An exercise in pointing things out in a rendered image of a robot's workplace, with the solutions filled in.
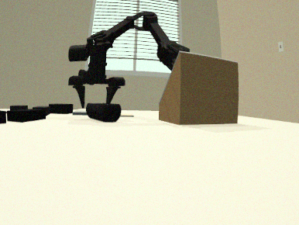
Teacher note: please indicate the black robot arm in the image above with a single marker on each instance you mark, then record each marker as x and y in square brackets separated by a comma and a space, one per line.
[98, 43]

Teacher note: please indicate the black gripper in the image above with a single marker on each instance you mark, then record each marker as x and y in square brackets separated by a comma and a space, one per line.
[96, 71]

